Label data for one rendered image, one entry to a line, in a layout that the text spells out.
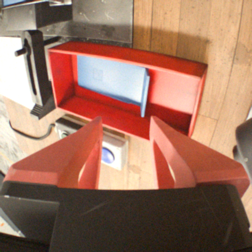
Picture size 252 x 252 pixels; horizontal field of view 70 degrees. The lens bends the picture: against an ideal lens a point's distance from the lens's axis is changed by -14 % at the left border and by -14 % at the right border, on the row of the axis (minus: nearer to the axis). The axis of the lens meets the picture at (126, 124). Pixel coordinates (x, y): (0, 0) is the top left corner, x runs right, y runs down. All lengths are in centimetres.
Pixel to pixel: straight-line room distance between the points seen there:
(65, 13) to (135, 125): 23
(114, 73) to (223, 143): 21
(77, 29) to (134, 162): 29
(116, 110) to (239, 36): 24
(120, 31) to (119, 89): 10
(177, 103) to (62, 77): 21
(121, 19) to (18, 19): 17
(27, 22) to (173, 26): 22
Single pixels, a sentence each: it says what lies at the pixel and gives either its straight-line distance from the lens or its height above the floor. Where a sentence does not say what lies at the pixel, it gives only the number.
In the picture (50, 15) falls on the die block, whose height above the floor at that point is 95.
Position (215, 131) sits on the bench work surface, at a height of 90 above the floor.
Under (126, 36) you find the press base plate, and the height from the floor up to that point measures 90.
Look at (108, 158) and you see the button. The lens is 43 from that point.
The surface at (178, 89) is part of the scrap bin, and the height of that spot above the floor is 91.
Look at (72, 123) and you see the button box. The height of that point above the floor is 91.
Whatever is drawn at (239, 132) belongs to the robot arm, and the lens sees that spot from 19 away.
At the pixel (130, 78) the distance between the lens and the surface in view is 34.
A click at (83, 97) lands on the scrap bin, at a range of 42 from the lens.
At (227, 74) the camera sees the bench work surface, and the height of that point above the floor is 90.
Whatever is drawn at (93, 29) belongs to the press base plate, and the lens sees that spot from 36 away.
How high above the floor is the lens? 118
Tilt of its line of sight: 45 degrees down
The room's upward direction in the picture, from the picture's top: 136 degrees counter-clockwise
